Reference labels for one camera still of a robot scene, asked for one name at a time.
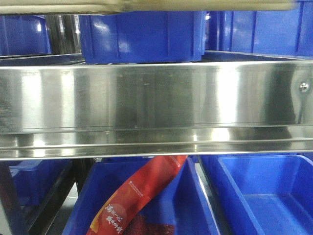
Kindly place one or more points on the blue bin lower middle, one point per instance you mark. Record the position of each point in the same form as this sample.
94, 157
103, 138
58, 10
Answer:
182, 206

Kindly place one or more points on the brown cardboard carton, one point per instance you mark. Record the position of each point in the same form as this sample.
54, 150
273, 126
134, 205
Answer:
12, 7

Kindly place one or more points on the blue bin lower right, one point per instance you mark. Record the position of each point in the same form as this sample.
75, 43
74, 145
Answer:
263, 194

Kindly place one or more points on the blue bin lower left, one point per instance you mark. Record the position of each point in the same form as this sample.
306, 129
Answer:
34, 178

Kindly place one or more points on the blue bin upper right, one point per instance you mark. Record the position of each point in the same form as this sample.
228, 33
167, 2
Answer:
288, 32

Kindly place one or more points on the blue bin upper middle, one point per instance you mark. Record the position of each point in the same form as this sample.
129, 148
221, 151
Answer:
143, 37

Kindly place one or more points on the dark shelf frame post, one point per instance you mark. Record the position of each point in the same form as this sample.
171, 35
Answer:
38, 219

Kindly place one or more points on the red snack package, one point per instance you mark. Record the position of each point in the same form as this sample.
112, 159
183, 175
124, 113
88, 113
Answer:
135, 193

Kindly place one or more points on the shelf rail screw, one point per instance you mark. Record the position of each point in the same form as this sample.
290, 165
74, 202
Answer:
304, 87

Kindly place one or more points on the blue bin upper left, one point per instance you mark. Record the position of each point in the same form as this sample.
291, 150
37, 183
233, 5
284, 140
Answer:
24, 35

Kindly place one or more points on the stainless steel shelf rail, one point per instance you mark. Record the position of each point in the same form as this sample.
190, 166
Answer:
53, 112

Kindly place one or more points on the blue bin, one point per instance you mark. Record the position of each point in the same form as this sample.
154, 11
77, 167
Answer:
288, 32
34, 178
143, 37
182, 206
24, 35
263, 194

